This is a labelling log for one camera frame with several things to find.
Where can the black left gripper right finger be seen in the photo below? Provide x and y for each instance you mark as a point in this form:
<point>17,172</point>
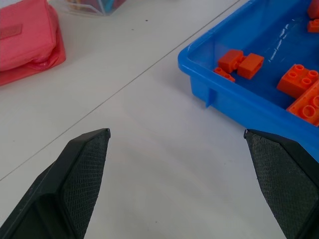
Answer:
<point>281,179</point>

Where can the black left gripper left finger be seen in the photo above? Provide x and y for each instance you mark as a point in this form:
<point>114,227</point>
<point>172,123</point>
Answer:
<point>74,184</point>

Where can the large orange brick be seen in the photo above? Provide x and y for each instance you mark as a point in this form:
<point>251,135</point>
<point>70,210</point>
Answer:
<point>307,107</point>

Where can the orange studded brick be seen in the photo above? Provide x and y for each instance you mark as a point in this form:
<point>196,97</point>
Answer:
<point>296,81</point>

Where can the small orange building block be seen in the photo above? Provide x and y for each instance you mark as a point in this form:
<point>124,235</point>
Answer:
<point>313,26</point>
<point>250,65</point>
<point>313,8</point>
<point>230,61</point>

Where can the red plastic brick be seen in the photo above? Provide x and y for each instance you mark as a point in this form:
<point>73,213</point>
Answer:
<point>224,74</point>

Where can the blue plastic tray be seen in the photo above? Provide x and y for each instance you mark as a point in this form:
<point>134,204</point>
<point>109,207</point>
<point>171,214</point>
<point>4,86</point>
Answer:
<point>264,37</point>

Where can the pink fabric pouch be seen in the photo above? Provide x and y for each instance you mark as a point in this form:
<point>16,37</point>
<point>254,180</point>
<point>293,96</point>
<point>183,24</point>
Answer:
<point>25,39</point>

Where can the clear plastic container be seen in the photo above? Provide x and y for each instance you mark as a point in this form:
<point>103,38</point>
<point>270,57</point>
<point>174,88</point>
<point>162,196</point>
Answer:
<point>99,6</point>

